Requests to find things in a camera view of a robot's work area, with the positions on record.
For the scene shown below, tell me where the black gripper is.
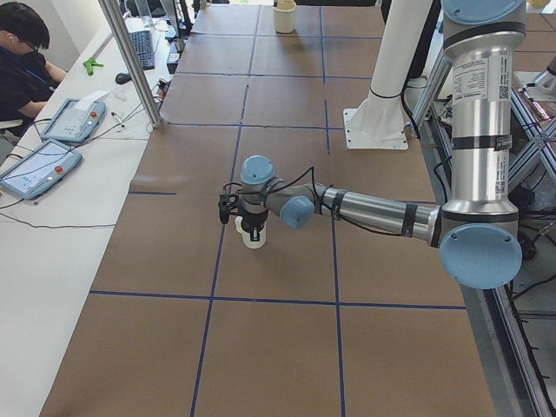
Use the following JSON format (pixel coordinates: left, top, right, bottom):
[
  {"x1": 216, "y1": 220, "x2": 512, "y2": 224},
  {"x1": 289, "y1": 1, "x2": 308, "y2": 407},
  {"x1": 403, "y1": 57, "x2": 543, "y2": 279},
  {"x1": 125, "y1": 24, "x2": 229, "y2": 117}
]
[{"x1": 241, "y1": 206, "x2": 268, "y2": 242}]

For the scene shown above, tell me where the white mug with handle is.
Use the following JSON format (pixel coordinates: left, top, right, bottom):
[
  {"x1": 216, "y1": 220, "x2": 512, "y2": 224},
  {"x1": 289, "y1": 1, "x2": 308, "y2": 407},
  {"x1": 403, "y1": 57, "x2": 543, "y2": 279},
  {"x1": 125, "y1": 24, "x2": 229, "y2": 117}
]
[{"x1": 235, "y1": 216, "x2": 267, "y2": 249}]

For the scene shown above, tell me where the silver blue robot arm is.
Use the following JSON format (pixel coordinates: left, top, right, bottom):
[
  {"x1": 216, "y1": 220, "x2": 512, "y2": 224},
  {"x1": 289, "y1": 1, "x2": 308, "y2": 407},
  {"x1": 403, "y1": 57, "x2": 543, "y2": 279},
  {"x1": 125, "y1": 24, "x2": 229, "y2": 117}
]
[{"x1": 234, "y1": 1, "x2": 526, "y2": 289}]

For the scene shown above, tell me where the black computer mouse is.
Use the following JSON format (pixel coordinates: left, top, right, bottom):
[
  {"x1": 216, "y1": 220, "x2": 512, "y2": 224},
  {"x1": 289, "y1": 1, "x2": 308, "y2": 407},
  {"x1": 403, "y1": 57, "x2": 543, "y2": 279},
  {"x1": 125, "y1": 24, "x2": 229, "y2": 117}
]
[{"x1": 115, "y1": 72, "x2": 131, "y2": 85}]

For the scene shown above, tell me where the far blue teach pendant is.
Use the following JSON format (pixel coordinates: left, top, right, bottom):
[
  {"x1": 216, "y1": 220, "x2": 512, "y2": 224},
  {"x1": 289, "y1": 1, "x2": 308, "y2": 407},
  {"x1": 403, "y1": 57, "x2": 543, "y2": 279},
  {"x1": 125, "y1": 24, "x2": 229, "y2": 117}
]
[{"x1": 40, "y1": 98, "x2": 106, "y2": 145}]

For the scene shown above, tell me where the blue teach pendant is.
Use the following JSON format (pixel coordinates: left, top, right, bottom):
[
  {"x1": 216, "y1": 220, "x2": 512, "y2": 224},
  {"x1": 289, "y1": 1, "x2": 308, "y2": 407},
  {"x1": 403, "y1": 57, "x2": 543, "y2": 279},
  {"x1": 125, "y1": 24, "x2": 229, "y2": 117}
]
[
  {"x1": 40, "y1": 98, "x2": 106, "y2": 145},
  {"x1": 1, "y1": 139, "x2": 83, "y2": 200}
]

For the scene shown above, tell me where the white paper slip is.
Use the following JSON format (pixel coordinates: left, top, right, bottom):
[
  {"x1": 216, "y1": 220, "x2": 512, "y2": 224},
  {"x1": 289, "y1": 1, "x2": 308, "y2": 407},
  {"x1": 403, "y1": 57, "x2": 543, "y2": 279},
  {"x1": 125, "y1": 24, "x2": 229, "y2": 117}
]
[{"x1": 75, "y1": 90, "x2": 109, "y2": 112}]

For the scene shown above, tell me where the near blue teach pendant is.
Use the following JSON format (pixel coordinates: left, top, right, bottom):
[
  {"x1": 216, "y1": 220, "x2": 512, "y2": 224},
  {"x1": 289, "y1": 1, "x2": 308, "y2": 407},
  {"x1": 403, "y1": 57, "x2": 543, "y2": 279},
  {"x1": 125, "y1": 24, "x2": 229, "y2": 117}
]
[{"x1": 1, "y1": 139, "x2": 83, "y2": 200}]

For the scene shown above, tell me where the white oval bin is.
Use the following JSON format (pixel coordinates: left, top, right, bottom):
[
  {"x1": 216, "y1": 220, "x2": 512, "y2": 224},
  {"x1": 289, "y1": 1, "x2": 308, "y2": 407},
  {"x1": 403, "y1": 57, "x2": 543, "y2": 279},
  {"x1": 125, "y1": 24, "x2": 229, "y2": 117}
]
[{"x1": 273, "y1": 0, "x2": 297, "y2": 34}]

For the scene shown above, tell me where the black keyboard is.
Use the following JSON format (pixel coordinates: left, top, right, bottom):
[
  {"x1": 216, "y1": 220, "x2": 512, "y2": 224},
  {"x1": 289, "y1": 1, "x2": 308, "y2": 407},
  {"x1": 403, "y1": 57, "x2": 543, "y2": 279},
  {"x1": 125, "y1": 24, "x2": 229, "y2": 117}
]
[{"x1": 129, "y1": 30, "x2": 155, "y2": 70}]

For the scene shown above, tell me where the green hand tool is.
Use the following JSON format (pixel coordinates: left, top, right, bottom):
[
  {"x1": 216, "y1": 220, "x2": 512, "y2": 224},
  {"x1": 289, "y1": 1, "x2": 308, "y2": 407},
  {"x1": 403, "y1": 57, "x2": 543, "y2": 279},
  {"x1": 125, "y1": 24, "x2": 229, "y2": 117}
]
[{"x1": 83, "y1": 57, "x2": 103, "y2": 76}]

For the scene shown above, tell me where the seated person in black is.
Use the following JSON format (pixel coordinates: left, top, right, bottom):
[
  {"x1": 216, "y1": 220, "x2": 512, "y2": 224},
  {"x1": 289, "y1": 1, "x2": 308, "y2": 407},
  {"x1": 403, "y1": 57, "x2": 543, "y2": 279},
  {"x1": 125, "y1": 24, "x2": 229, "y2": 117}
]
[{"x1": 1, "y1": 1, "x2": 67, "y2": 124}]

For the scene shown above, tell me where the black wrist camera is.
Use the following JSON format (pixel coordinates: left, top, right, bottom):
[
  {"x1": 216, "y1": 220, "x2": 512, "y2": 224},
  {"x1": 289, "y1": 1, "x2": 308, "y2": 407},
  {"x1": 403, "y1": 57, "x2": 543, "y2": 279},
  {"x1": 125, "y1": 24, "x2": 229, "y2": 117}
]
[{"x1": 218, "y1": 194, "x2": 241, "y2": 225}]

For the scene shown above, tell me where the white central robot pedestal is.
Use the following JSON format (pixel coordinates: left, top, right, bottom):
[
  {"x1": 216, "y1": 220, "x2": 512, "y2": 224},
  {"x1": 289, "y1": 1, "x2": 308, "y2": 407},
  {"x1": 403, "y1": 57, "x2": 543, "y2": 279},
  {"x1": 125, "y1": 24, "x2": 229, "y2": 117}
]
[{"x1": 343, "y1": 0, "x2": 434, "y2": 150}]

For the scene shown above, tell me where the aluminium frame post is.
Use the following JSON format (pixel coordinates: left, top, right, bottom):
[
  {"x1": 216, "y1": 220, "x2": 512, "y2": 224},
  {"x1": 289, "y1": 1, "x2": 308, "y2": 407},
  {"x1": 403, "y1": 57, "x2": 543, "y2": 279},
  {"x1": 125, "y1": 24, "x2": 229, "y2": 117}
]
[{"x1": 98, "y1": 0, "x2": 162, "y2": 129}]

